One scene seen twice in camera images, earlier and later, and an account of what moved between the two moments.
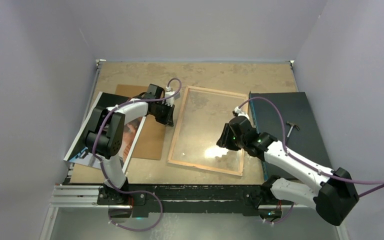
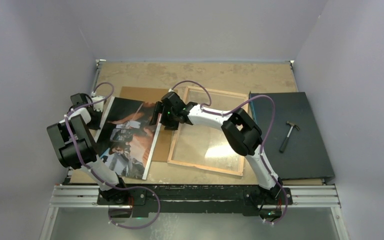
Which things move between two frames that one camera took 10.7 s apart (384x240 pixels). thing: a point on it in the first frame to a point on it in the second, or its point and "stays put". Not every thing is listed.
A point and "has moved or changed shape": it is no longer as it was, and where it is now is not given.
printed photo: (76, 153) has moved or changed shape
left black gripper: (168, 119) to (96, 127)
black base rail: (130, 200) stays put
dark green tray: (288, 117) stays put
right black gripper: (224, 140) to (171, 126)
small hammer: (293, 125) stays put
